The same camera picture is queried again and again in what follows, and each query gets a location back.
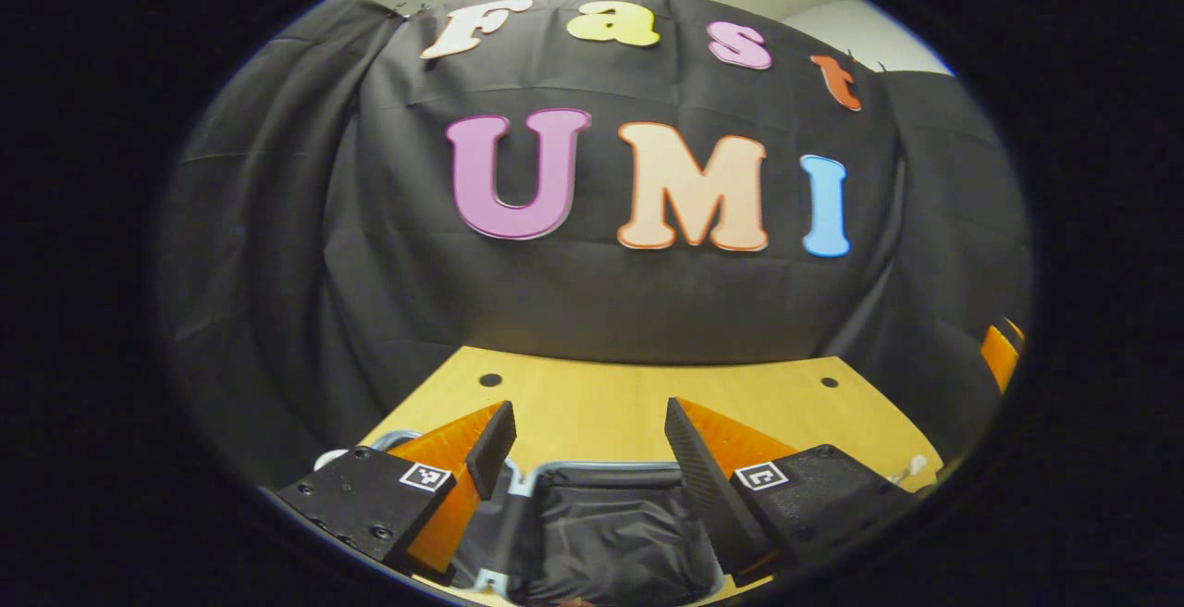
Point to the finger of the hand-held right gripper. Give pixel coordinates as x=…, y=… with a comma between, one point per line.
x=1004, y=353

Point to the white pump bottle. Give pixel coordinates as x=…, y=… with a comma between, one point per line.
x=911, y=466

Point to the black backdrop cloth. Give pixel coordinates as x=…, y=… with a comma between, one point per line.
x=592, y=302

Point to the light blue suitcase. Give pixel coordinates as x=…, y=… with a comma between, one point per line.
x=601, y=533

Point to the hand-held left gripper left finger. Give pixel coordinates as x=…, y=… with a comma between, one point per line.
x=492, y=450

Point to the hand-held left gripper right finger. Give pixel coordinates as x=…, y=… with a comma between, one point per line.
x=703, y=477

